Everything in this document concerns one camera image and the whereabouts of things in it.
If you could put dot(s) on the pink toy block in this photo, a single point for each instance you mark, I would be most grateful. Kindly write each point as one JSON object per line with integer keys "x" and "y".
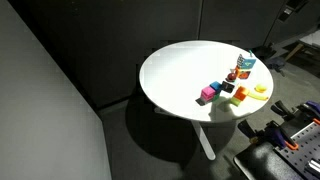
{"x": 208, "y": 93}

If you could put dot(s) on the black robot base cover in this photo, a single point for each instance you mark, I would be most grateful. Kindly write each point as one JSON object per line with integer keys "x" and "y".
{"x": 260, "y": 163}

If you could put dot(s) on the blue toy block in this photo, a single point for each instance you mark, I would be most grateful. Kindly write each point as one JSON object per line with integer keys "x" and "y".
{"x": 216, "y": 85}

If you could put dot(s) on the black block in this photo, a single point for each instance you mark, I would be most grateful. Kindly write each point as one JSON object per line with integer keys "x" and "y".
{"x": 228, "y": 86}

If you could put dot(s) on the light green toy block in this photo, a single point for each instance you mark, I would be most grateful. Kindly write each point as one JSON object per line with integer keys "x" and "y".
{"x": 236, "y": 101}

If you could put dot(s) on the orange toy block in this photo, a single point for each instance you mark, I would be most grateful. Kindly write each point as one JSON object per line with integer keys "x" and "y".
{"x": 240, "y": 92}

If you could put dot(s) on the white table leg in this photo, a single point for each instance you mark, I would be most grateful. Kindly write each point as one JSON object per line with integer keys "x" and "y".
{"x": 204, "y": 140}

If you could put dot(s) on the dark red toy ball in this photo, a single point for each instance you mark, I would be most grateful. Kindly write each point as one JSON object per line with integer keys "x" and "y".
{"x": 231, "y": 77}

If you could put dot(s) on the black spring clamp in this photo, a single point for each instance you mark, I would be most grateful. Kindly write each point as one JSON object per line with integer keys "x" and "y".
{"x": 250, "y": 129}
{"x": 280, "y": 110}

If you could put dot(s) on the yellow toy lemon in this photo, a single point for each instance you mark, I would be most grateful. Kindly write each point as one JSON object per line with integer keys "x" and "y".
{"x": 260, "y": 88}

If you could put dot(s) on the dark blue cloth heap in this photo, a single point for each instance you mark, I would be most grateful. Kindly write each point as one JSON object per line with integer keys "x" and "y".
{"x": 275, "y": 62}

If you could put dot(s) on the wooden plank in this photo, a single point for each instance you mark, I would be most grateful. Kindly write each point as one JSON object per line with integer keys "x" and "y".
{"x": 294, "y": 50}

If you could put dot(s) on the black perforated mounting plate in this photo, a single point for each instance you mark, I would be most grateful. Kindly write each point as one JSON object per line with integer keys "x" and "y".
{"x": 301, "y": 143}

